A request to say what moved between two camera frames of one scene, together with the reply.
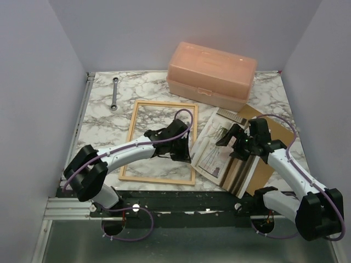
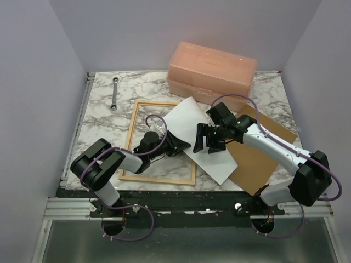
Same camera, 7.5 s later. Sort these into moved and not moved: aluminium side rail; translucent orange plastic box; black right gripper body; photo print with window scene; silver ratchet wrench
Moved: black right gripper body; photo print with window scene
Not moved: translucent orange plastic box; silver ratchet wrench; aluminium side rail
